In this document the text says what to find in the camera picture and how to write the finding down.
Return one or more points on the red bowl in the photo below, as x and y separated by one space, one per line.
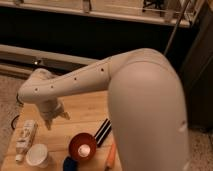
77 141

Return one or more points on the white paper cup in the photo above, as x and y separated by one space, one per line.
38 156

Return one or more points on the orange carrot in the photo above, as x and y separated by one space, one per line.
110 158

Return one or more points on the metal pole stand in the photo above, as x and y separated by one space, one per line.
181 14

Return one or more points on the black striped rectangular block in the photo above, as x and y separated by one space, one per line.
103 132

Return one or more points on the white egg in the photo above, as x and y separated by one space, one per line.
84 150

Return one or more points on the white plastic bottle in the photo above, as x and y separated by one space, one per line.
25 139

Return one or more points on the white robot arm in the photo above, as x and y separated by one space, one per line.
146 106

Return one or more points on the blue round object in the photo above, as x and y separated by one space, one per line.
69 164

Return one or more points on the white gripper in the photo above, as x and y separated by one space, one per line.
50 109

